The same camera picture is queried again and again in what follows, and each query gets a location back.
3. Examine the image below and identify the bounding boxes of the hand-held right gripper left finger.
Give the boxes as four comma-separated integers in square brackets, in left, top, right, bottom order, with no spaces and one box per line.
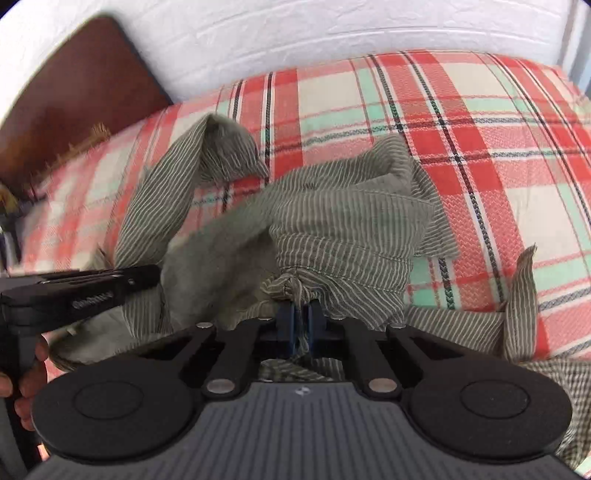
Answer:
[139,301,296,398]

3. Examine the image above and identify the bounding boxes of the yellow crumpled cloth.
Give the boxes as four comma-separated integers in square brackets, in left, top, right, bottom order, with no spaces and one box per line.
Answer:
[0,181,20,219]

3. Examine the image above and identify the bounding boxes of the dark wooden headboard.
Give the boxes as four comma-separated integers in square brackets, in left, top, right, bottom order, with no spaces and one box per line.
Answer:
[0,15,174,200]

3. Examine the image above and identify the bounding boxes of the green striped shirt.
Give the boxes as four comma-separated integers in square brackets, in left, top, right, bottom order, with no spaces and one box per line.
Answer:
[46,113,591,469]

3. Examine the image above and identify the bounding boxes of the person's left hand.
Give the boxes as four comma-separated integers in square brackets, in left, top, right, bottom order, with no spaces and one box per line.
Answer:
[0,336,51,432]

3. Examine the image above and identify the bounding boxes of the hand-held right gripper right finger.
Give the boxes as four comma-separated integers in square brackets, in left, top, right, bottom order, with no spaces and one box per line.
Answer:
[307,301,465,400]

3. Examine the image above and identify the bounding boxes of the red plaid blanket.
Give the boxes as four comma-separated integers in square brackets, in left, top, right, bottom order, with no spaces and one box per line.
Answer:
[18,50,591,370]

